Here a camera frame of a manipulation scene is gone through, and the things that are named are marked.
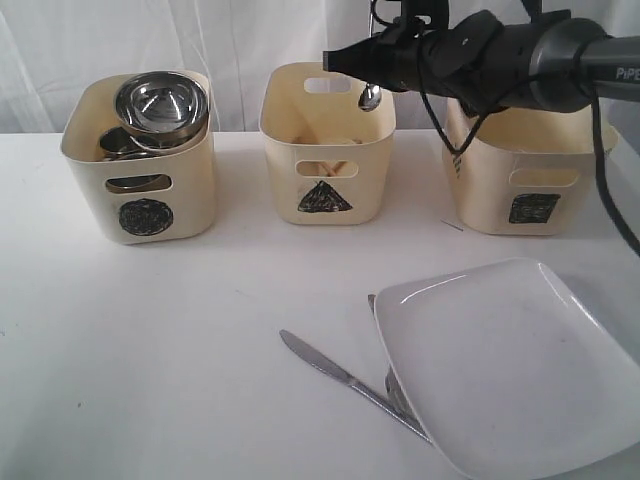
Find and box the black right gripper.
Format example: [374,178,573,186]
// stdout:
[322,9,540,108]

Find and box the long steel spoon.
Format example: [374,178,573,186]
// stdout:
[358,2,382,112]

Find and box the stainless steel bowl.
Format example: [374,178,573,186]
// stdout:
[113,71,209,142]

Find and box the steel table knife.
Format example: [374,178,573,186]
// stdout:
[279,329,433,445]

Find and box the white square plate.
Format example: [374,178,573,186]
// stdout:
[374,258,639,479]

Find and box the white ceramic bowl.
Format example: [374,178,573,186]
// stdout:
[132,126,208,155]

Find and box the cream bin with triangle mark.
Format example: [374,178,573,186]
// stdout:
[259,62,396,225]

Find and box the cream bin with square mark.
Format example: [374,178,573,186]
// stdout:
[442,99,596,236]

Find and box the cream bin with circle mark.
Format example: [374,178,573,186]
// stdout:
[60,74,216,245]

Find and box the steel fork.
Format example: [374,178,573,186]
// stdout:
[367,293,416,421]

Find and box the white backdrop curtain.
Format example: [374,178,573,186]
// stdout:
[0,0,640,135]

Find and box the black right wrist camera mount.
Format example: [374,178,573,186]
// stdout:
[369,0,450,31]

